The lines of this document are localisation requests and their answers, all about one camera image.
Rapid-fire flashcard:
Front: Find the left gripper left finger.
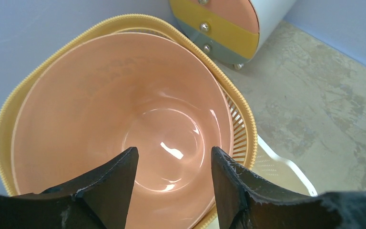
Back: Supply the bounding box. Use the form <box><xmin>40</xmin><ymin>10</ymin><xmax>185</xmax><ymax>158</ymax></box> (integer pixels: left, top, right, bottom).
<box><xmin>0</xmin><ymin>147</ymin><xmax>139</xmax><ymax>229</ymax></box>

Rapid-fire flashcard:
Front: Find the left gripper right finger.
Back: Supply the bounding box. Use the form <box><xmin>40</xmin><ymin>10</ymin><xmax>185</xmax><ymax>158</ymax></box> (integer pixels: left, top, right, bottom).
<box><xmin>211</xmin><ymin>146</ymin><xmax>366</xmax><ymax>229</ymax></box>

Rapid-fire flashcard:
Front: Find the white perforated basket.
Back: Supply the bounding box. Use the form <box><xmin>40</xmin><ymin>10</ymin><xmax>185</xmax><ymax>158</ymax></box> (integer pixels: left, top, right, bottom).
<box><xmin>206</xmin><ymin>134</ymin><xmax>318</xmax><ymax>229</ymax></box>

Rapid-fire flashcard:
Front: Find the yellow slatted bin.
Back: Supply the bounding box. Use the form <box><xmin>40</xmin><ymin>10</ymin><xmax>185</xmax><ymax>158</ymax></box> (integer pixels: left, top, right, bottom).
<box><xmin>0</xmin><ymin>13</ymin><xmax>258</xmax><ymax>229</ymax></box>

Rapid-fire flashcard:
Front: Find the orange plastic bucket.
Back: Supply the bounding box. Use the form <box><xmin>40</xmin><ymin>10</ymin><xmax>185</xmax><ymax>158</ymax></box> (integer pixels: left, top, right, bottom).
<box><xmin>10</xmin><ymin>32</ymin><xmax>234</xmax><ymax>229</ymax></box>

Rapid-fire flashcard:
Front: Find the white cylinder orange-yellow face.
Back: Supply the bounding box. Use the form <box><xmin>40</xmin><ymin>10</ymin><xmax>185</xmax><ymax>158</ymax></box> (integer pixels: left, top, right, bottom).
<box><xmin>169</xmin><ymin>0</ymin><xmax>296</xmax><ymax>70</ymax></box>

